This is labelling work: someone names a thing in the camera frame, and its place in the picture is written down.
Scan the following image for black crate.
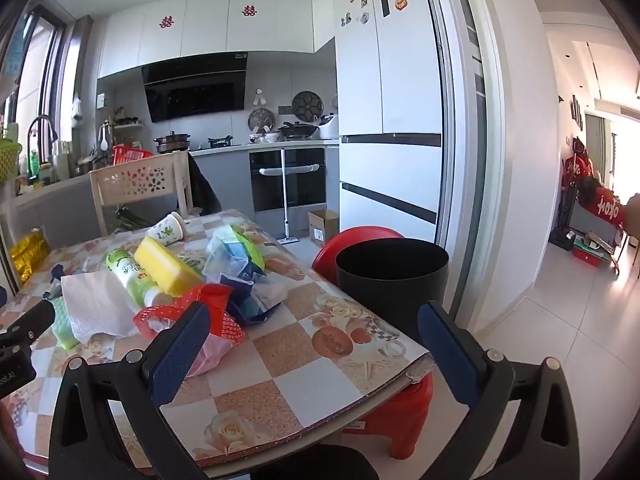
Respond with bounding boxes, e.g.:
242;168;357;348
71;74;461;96
549;227;576;251

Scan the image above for kitchen faucet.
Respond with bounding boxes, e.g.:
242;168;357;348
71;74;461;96
27;116;58;181

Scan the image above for dark blue plastic bag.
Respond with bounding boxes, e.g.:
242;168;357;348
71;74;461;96
227;260;286;326

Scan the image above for black wok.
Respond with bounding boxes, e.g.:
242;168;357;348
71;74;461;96
277;121;319;142

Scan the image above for round moulded baking pan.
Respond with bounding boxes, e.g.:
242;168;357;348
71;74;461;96
292;91;323;123

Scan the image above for green foam net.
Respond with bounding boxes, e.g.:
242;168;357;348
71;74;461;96
50;295;81;351

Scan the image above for black built-in oven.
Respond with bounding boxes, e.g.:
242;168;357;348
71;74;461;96
248;147;327;213

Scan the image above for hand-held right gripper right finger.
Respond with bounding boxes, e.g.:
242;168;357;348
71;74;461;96
417;300;596;480

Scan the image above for yellow and white sponge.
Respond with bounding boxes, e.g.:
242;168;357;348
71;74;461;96
135;235;204;297

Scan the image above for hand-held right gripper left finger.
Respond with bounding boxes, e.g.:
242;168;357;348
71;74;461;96
48;301;211;480

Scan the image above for red flat box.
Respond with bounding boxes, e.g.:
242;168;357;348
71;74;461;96
571;247;613;269

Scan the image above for red low plastic stool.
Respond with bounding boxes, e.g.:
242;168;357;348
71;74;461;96
342;372;436;461

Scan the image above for light green bottle white cap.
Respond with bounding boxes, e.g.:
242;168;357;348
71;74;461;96
105;247;173;311

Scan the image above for white refrigerator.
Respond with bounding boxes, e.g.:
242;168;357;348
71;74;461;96
332;0;446;242

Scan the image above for white paper towel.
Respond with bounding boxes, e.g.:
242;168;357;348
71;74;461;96
60;270;141;343

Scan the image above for black range hood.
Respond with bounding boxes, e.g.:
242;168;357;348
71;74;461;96
141;52;249;123

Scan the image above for beige perforated chair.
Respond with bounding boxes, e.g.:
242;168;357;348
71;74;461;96
90;151;194;236

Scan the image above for white rice cooker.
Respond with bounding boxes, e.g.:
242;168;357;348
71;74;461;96
318;112;341;141

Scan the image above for gold foil bag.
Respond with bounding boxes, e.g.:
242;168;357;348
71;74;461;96
10;227;51;283

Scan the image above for green plastic basket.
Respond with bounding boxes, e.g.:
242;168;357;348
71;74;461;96
0;139;23;186

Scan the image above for round patterned lid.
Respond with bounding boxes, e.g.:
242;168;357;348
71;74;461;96
248;108;276;133

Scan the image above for red printed bag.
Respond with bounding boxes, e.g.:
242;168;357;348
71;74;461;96
582;185;631;231

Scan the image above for sliding door frame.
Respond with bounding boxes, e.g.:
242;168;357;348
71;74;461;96
432;0;506;321

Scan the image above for green onions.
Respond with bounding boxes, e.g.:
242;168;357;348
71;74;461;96
115;205;151;232

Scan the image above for clear plastic bag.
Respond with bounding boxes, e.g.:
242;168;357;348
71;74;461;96
202;225;291;311

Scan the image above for white and green paper cup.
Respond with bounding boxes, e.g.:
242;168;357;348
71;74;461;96
146;211;188;248

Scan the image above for red plastic bag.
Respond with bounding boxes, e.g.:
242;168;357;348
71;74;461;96
132;282;246;378

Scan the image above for red plastic basket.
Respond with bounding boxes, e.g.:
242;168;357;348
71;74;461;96
112;145;153;166

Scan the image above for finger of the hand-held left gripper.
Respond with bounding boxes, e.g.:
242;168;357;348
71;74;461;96
0;300;56;348

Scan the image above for cardboard box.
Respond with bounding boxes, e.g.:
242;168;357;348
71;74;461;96
308;209;340;248

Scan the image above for white wall cabinets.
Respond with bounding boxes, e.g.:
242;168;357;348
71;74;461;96
97;0;336;79

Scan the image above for steamer pot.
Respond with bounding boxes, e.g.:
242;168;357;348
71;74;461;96
154;131;192;155

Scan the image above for black trash bin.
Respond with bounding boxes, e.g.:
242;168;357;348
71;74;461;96
335;239;449;343

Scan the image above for black cloth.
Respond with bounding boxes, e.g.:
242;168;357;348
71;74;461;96
187;152;222;216

